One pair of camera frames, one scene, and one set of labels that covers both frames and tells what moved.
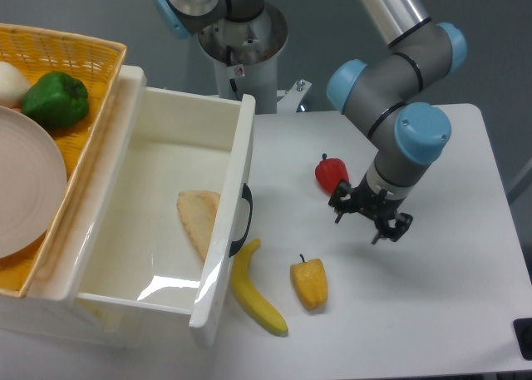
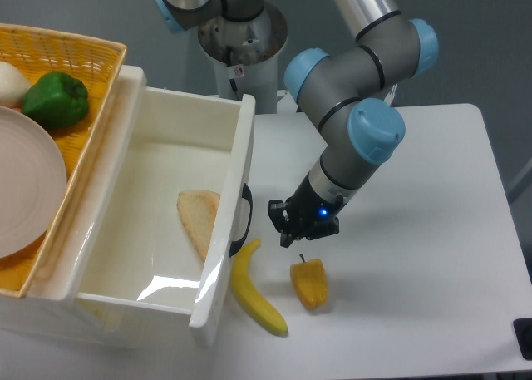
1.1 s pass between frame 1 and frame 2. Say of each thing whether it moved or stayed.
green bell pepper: stayed
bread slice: stayed
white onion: stayed
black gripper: moved
